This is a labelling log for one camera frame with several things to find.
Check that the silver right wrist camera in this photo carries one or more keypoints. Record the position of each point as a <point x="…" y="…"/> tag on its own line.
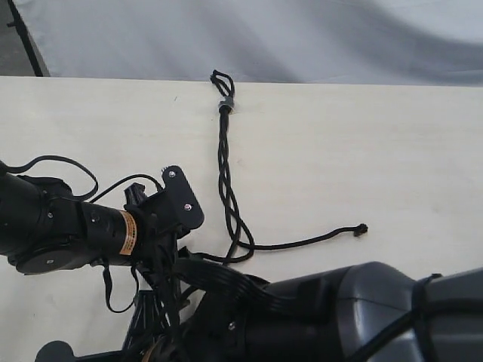
<point x="60" y="351"/>

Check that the black backdrop stand pole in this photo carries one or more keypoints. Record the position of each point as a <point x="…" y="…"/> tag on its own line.
<point x="32" y="52"/>

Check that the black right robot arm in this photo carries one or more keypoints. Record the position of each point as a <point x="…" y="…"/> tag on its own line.
<point x="366" y="312"/>

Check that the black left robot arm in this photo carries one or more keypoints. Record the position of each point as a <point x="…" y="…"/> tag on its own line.
<point x="46" y="228"/>

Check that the grey backdrop cloth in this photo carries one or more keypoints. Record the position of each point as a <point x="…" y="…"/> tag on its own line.
<point x="341" y="42"/>

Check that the clear adhesive tape piece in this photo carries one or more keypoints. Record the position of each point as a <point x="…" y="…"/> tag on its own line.
<point x="227" y="103"/>

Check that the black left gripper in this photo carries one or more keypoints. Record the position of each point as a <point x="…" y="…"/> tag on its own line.
<point x="153" y="258"/>

